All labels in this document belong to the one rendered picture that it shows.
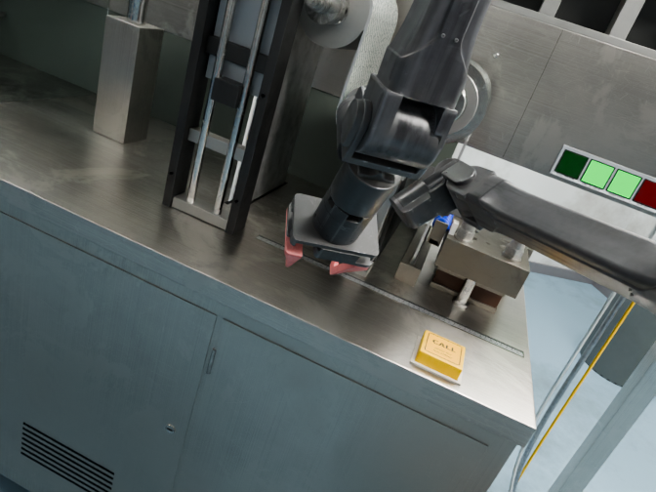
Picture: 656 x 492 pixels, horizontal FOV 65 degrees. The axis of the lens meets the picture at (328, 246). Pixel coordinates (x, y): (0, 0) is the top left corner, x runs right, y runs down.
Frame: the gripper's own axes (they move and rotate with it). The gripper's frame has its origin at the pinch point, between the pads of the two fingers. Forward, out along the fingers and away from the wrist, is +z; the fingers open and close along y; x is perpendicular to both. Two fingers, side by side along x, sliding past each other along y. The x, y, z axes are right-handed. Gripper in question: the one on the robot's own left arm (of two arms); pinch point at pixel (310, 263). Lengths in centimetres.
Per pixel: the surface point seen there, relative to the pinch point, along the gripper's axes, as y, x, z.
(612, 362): -221, -65, 145
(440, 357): -24.6, 5.5, 11.0
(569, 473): -115, 6, 85
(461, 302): -38.5, -11.9, 22.4
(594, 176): -70, -43, 9
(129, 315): 22.0, -7.3, 40.7
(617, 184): -75, -41, 8
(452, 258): -32.7, -16.5, 15.2
